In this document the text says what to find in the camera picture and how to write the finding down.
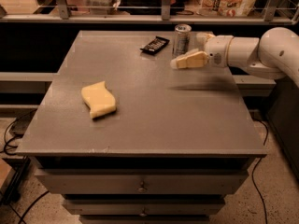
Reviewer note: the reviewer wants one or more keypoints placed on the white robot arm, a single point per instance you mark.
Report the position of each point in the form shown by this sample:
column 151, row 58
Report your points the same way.
column 274, row 56

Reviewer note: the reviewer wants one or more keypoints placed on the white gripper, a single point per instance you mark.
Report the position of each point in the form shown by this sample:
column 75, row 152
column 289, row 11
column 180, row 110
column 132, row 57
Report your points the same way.
column 217, row 50

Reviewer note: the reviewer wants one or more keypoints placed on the silver redbull can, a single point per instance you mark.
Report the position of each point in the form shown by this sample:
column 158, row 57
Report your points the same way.
column 181, row 40

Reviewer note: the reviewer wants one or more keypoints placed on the grey drawer cabinet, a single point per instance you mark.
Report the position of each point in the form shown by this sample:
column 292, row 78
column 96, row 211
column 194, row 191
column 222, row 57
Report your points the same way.
column 177, row 144

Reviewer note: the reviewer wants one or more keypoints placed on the black candy bar wrapper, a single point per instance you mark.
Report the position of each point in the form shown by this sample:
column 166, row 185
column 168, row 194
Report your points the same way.
column 155, row 46

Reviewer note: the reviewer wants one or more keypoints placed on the black bag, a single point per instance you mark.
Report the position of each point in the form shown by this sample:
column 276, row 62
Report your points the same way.
column 150, row 7

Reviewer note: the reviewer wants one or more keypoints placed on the yellow sponge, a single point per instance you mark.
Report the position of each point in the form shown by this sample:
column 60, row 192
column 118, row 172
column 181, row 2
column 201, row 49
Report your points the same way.
column 99, row 99

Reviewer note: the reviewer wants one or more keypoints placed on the metal railing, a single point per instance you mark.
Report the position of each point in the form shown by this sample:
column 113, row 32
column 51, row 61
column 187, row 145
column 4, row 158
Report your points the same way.
column 283, row 12

